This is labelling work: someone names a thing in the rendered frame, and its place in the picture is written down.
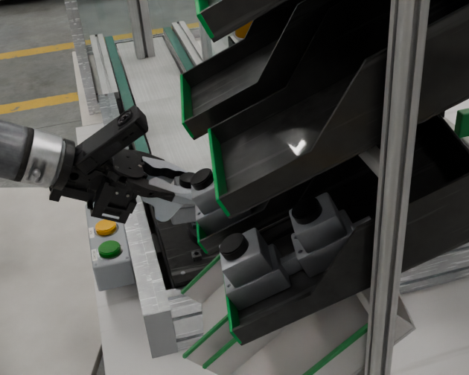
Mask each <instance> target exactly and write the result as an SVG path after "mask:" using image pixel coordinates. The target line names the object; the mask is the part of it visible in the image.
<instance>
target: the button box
mask: <svg viewBox="0 0 469 375"><path fill-rule="evenodd" d="M85 208H86V220H87V226H88V233H89V245H90V252H91V258H92V268H93V272H94V275H95V280H96V284H97V287H98V291H99V292H101V291H104V290H108V289H114V288H118V287H121V286H126V285H130V284H134V283H135V282H136V280H135V273H134V270H133V263H132V259H131V255H130V248H129V245H128V241H127V234H126V230H125V226H124V224H123V223H120V222H115V223H116V226H117V228H116V230H115V231H114V232H113V233H111V234H108V235H99V234H97V233H96V230H95V225H96V224H97V223H98V222H100V221H101V220H103V219H101V218H97V217H91V213H90V210H89V209H88V208H87V204H86V205H85ZM102 216H105V217H111V218H115V219H119V217H116V216H113V215H108V214H102ZM108 240H114V241H117V242H118V243H119V244H120V247H121V251H120V252H119V254H117V255H116V256H114V257H110V258H105V257H101V256H100V255H99V252H98V247H99V245H100V244H101V243H103V242H106V241H108Z"/></svg>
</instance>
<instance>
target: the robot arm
mask: <svg viewBox="0 0 469 375"><path fill-rule="evenodd" d="M147 131H148V125H147V118H146V115H145V114H144V113H143V112H142V111H141V110H140V109H139V108H138V107H137V106H132V107H130V108H129V109H128V110H127V111H125V112H123V113H122V114H121V115H119V116H118V117H117V118H115V119H114V120H113V121H111V122H109V123H108V124H107V125H106V126H104V127H103V128H101V129H99V130H98V131H97V132H96V133H94V134H93V135H91V136H90V137H88V138H87V139H86V140H85V141H83V142H82V143H80V144H79V145H77V146H75V142H74V141H72V140H68V139H65V138H64V139H63V138H62V137H61V135H56V134H53V133H49V132H45V131H42V130H39V129H34V128H30V127H27V126H23V125H19V124H15V123H11V122H9V121H3V120H1V119H0V178H3V179H8V180H12V181H15V182H22V183H25V184H29V185H35V186H38V187H42V188H49V190H50V192H51V193H50V195H49V200H52V201H55V202H59V200H60V197H61V196H64V197H68V198H72V199H78V200H81V201H84V202H87V208H88V209H89V210H90V213H91V217H97V218H101V219H107V220H110V221H114V222H120V223H123V224H125V223H126V221H127V219H128V217H129V215H130V214H132V213H133V211H134V209H135V206H136V204H137V201H136V197H137V196H140V197H141V200H142V201H143V202H146V203H148V204H150V205H152V206H153V207H154V211H155V218H156V219H157V220H158V221H161V222H166V221H168V220H169V219H170V218H171V217H172V216H173V215H174V214H175V213H176V212H177V211H178V210H179V209H180V208H181V207H182V206H183V205H195V203H194V201H193V200H192V197H191V190H188V189H185V188H183V187H181V186H178V185H172V184H171V183H172V182H173V180H174V177H176V176H181V175H182V174H183V173H187V171H186V170H183V169H182V168H180V167H178V166H176V165H175V164H172V163H170V162H168V161H165V160H164V159H162V158H159V157H156V156H153V155H151V154H149V153H145V152H142V151H138V150H126V149H124V148H125V147H127V146H128V145H130V144H131V143H132V142H134V141H135V140H137V139H138V138H140V137H141V136H142V135H144V134H145V133H147ZM93 202H94V208H93ZM102 214H108V215H113V216H116V217H119V219H115V218H111V217H105V216H102Z"/></svg>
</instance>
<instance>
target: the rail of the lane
mask: <svg viewBox="0 0 469 375"><path fill-rule="evenodd" d="M107 95H108V96H105V95H104V94H99V95H98V100H99V104H100V110H101V114H102V118H103V125H104V126H106V125H107V124H108V123H109V122H111V121H113V120H114V119H115V118H117V117H118V116H119V115H120V114H119V111H118V106H117V103H116V99H115V94H114V92H112V93H107ZM136 201H137V204H136V206H135V209H134V211H133V213H132V214H130V215H129V217H128V219H127V221H126V223H125V224H124V226H125V230H126V234H127V241H128V245H129V248H130V255H131V259H132V263H133V270H134V273H135V280H136V284H137V288H138V294H139V298H140V302H141V309H142V313H143V317H144V323H145V327H146V331H147V337H148V341H149V345H150V352H151V356H152V359H154V358H157V357H160V356H166V355H169V354H172V353H177V352H178V347H177V343H176V335H175V331H174V326H173V318H172V314H171V309H170V304H169V301H168V296H167V293H166V289H165V285H164V281H163V278H162V273H161V270H160V267H159V262H158V260H162V259H163V256H162V250H161V247H160V244H159V239H158V236H157V233H155V234H152V236H151V233H150V227H149V225H148V221H147V216H146V213H145V210H144V205H143V202H142V200H141V197H140V196H137V197H136Z"/></svg>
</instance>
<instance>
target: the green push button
mask: <svg viewBox="0 0 469 375"><path fill-rule="evenodd" d="M120 251H121V247H120V244H119V243H118V242H117V241H114V240H108V241H106V242H103V243H101V244H100V245H99V247H98V252H99V255H100V256H101V257H105V258H110V257H114V256H116V255H117V254H119V252H120Z"/></svg>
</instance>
